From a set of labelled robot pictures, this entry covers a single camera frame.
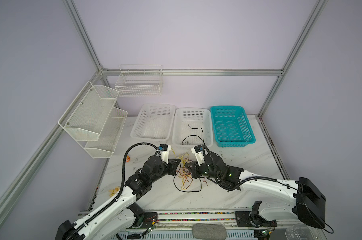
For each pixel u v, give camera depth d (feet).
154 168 1.83
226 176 1.91
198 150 2.20
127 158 3.11
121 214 1.97
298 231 2.28
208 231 2.22
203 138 3.47
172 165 2.14
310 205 1.36
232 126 3.76
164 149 2.18
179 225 2.40
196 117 3.76
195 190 2.69
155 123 3.81
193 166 2.13
